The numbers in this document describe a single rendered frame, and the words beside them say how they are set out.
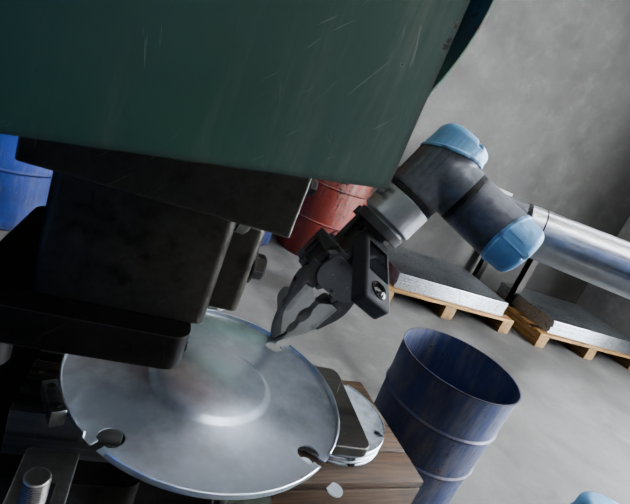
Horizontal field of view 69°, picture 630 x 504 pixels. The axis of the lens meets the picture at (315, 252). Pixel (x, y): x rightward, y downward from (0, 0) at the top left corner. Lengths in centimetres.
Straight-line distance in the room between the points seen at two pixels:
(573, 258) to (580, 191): 458
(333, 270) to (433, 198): 15
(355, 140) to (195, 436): 32
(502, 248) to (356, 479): 74
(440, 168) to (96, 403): 45
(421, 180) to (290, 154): 38
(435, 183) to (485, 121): 388
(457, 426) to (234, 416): 114
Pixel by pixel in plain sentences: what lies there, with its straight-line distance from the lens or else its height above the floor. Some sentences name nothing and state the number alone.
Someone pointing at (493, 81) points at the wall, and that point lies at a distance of 444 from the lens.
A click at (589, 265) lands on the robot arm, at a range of 75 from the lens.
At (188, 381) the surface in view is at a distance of 50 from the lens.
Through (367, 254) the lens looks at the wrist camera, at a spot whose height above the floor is 95.
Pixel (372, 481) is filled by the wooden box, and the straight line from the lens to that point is 120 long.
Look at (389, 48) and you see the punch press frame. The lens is 23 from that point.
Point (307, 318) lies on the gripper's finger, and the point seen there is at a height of 83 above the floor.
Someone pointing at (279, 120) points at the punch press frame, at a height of 107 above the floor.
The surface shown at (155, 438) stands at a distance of 44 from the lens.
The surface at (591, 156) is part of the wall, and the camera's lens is 527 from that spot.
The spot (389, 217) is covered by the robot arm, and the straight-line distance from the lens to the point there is 58.
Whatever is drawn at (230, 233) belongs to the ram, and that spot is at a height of 97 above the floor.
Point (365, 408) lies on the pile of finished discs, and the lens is 134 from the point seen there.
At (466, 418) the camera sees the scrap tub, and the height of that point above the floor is 40.
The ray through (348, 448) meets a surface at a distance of 52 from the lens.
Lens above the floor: 109
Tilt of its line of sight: 17 degrees down
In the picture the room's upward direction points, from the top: 22 degrees clockwise
